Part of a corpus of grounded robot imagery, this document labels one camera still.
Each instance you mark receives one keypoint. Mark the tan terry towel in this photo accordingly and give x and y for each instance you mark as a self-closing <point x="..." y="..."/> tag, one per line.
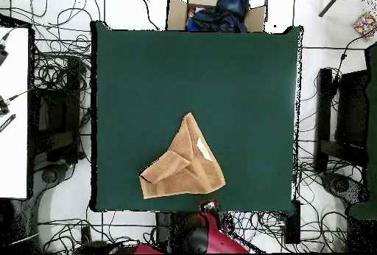
<point x="182" y="178"/>

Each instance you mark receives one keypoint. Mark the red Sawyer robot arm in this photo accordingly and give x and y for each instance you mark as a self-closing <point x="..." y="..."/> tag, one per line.
<point x="218" y="240"/>

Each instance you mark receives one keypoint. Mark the multicoloured speckled item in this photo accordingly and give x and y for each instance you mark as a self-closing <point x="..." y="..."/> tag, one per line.
<point x="365" y="25"/>

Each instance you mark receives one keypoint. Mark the black power strip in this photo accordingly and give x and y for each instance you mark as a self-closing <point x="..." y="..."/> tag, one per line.
<point x="292" y="222"/>
<point x="86" y="233"/>

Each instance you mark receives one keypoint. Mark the grey round stand base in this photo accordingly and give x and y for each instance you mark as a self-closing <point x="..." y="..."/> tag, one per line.
<point x="341" y="185"/>
<point x="49" y="175"/>

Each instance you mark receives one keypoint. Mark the dark green table cloth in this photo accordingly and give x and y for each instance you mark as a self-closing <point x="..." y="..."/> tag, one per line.
<point x="141" y="75"/>

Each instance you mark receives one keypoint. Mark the black equipment stand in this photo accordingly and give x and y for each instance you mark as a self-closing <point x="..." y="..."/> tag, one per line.
<point x="56" y="113"/>
<point x="350" y="104"/>

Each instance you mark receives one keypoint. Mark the open cardboard box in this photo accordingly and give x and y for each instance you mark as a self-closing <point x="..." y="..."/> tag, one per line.
<point x="176" y="13"/>

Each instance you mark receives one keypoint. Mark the dark blue clothing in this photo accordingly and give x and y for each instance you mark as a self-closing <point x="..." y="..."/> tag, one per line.
<point x="229" y="7"/>

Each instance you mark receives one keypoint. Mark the white table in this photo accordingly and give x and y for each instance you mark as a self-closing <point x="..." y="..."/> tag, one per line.
<point x="14" y="134"/>

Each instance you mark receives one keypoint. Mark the black slotted strip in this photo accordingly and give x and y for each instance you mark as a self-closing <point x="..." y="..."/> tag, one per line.
<point x="7" y="123"/>

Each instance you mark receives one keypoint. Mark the grey metal bar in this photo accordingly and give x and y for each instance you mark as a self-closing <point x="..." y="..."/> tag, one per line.
<point x="332" y="1"/>

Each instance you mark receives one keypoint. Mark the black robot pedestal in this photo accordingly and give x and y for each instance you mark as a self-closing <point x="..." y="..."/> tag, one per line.
<point x="165" y="228"/>

